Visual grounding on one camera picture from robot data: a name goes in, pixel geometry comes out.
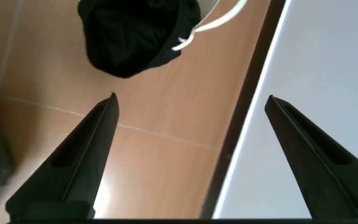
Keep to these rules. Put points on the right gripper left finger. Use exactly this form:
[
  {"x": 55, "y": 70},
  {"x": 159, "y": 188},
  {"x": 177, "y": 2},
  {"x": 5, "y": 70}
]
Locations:
[{"x": 73, "y": 174}]

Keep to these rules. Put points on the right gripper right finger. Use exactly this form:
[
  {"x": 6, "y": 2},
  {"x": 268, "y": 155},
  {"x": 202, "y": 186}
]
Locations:
[{"x": 322, "y": 174}]

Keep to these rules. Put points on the black garment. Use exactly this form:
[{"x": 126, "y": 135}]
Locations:
[{"x": 129, "y": 37}]

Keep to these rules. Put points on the white laundry basket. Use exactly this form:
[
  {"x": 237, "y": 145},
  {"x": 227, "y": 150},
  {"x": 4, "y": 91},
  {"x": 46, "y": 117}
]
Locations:
[{"x": 222, "y": 20}]

